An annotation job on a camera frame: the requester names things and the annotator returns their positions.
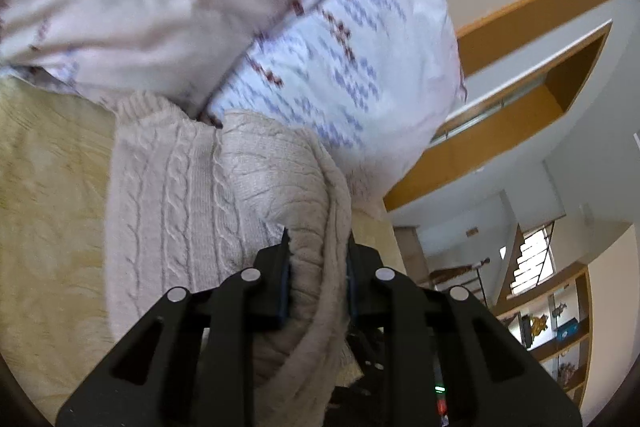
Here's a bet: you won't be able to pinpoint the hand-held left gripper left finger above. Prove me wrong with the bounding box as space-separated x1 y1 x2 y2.
55 227 293 427

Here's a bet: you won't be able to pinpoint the wooden wall shelf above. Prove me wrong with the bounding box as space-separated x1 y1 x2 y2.
495 262 593 408

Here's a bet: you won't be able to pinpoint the wooden headboard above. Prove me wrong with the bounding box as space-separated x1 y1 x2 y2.
382 0 640 213

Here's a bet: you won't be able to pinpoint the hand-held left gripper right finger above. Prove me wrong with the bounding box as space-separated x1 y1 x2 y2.
345 229 583 427

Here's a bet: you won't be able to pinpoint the beige cable-knit sweater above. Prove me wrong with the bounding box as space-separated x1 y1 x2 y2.
105 91 368 427

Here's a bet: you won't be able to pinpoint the blue floral pillow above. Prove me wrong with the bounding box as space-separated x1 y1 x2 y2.
205 0 468 213

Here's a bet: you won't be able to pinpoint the window with blinds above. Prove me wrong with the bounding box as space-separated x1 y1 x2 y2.
507 224 557 297

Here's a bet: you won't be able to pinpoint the yellow patterned bed sheet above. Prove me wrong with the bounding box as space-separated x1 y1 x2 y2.
0 74 416 423

